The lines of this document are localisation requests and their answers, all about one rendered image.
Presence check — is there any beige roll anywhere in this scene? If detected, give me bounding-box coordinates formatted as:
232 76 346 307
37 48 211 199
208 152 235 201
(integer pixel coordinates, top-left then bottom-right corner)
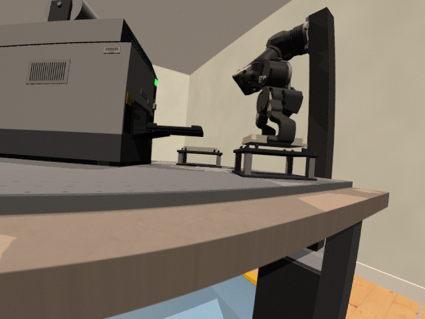
44 0 99 21

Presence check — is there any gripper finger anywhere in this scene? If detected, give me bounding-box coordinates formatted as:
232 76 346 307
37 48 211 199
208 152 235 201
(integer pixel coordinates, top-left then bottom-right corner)
256 113 276 136
267 92 296 143

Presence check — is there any beige well plate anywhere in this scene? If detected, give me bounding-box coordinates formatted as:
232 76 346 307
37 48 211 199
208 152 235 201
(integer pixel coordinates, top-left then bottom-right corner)
242 134 307 148

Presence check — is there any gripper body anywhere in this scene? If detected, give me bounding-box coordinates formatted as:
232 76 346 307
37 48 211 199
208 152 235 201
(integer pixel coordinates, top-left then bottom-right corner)
256 81 303 118

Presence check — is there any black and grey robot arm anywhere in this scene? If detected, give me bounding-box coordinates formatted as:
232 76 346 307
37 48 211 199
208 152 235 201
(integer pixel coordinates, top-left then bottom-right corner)
232 16 309 96

